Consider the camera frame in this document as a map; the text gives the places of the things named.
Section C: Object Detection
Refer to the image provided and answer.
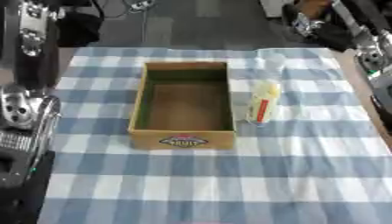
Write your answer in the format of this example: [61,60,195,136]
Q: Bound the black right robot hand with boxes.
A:
[280,3,359,53]

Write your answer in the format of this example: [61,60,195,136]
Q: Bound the tan cardboard box green inside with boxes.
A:
[127,61,238,151]

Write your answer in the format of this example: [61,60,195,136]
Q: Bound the clear plastic bag yellow contents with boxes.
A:
[245,50,288,128]

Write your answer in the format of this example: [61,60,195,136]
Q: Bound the black bag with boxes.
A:
[55,10,106,48]

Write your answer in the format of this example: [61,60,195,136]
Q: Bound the white power strip with cable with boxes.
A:
[99,0,158,19]

